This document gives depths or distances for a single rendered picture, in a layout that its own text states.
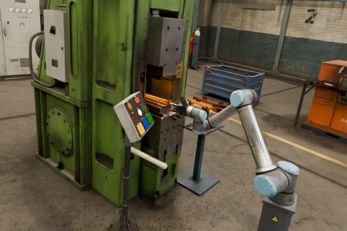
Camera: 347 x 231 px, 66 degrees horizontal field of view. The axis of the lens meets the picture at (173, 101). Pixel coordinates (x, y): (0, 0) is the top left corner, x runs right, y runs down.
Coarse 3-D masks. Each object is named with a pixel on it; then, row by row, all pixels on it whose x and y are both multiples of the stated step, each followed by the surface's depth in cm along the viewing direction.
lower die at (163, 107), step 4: (152, 100) 260; (148, 104) 251; (152, 104) 252; (160, 104) 251; (164, 104) 252; (148, 108) 252; (152, 108) 249; (156, 108) 246; (160, 108) 244; (164, 108) 249; (168, 108) 254; (160, 112) 245; (164, 112) 251
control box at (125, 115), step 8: (128, 96) 208; (136, 96) 203; (120, 104) 181; (136, 104) 198; (144, 104) 211; (120, 112) 183; (128, 112) 183; (136, 112) 194; (144, 112) 206; (120, 120) 184; (128, 120) 183; (136, 120) 189; (128, 128) 185; (136, 128) 185; (144, 128) 196; (128, 136) 187; (136, 136) 185
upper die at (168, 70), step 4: (148, 64) 242; (176, 64) 246; (148, 68) 243; (152, 68) 240; (156, 68) 237; (160, 68) 234; (164, 68) 233; (168, 68) 238; (172, 68) 243; (176, 68) 247; (148, 72) 244; (152, 72) 241; (156, 72) 238; (160, 72) 235; (164, 72) 235; (168, 72) 240; (172, 72) 245; (176, 72) 249; (164, 76) 236
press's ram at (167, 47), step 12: (156, 24) 221; (168, 24) 223; (180, 24) 235; (156, 36) 223; (168, 36) 227; (180, 36) 240; (156, 48) 226; (168, 48) 231; (180, 48) 245; (156, 60) 228; (168, 60) 235; (180, 60) 249
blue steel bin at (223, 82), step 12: (204, 72) 639; (216, 72) 620; (228, 72) 599; (240, 72) 657; (252, 72) 637; (204, 84) 646; (216, 84) 626; (228, 84) 604; (240, 84) 586; (252, 84) 588; (228, 96) 609
